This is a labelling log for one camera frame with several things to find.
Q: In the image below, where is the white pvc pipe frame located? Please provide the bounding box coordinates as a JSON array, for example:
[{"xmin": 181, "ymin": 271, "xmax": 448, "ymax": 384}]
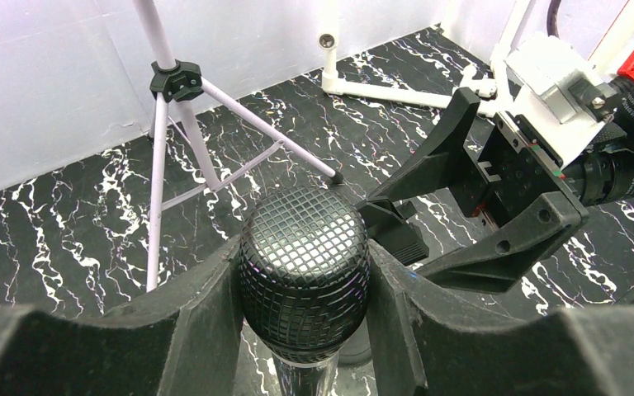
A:
[{"xmin": 305, "ymin": 1, "xmax": 622, "ymax": 129}]

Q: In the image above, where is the black microphone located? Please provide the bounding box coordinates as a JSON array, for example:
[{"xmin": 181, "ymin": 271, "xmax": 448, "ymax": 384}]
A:
[{"xmin": 239, "ymin": 186, "xmax": 371, "ymax": 395}]

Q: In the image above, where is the lilac folding tripod stand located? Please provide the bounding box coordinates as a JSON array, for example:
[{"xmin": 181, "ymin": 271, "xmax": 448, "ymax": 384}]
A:
[{"xmin": 134, "ymin": 1, "xmax": 343, "ymax": 292}]

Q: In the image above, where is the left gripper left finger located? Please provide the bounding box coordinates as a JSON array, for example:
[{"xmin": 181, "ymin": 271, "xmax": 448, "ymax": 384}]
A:
[{"xmin": 0, "ymin": 238, "xmax": 243, "ymax": 395}]

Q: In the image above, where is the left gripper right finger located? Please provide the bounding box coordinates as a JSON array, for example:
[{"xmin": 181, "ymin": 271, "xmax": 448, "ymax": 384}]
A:
[{"xmin": 367, "ymin": 243, "xmax": 634, "ymax": 395}]

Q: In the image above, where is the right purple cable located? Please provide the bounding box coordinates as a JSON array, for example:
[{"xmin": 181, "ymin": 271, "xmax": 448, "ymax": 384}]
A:
[{"xmin": 546, "ymin": 0, "xmax": 564, "ymax": 40}]

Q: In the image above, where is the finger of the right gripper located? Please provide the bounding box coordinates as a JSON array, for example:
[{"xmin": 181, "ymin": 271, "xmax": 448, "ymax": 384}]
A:
[
  {"xmin": 416, "ymin": 191, "xmax": 589, "ymax": 295},
  {"xmin": 368, "ymin": 87, "xmax": 480, "ymax": 201}
]

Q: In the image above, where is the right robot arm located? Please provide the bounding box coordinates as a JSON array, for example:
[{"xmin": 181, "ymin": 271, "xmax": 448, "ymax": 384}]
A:
[{"xmin": 357, "ymin": 87, "xmax": 634, "ymax": 294}]

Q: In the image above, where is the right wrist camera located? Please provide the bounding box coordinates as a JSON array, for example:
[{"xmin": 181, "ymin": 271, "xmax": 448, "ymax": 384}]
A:
[{"xmin": 504, "ymin": 33, "xmax": 634, "ymax": 169}]

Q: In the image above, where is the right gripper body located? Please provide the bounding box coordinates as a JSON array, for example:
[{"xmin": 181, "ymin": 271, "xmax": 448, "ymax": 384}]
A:
[{"xmin": 449, "ymin": 112, "xmax": 629, "ymax": 227}]

